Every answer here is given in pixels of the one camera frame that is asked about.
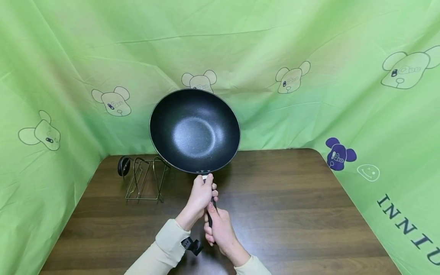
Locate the person's right hand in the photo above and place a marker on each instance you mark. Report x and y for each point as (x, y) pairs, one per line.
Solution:
(221, 231)

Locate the person's left hand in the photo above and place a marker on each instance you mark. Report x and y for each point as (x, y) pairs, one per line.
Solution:
(199, 199)

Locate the person's left thumb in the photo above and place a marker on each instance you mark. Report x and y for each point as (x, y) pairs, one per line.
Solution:
(205, 182)

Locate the person's right fingers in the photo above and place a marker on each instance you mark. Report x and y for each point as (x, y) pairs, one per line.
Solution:
(208, 232)

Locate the person's right thumb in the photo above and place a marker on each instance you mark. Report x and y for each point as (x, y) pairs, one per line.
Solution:
(217, 211)

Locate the person's left fingers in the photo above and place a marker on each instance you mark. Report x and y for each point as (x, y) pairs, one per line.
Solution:
(214, 193)

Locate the black nonstick wok pan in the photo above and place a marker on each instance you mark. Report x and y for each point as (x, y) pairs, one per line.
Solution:
(194, 131)

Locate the person's right forearm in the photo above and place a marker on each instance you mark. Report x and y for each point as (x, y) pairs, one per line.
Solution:
(252, 266)

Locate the black wrist band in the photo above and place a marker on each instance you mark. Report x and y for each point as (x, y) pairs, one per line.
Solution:
(191, 245)

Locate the black round knob lid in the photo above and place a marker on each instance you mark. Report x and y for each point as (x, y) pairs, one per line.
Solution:
(123, 166)

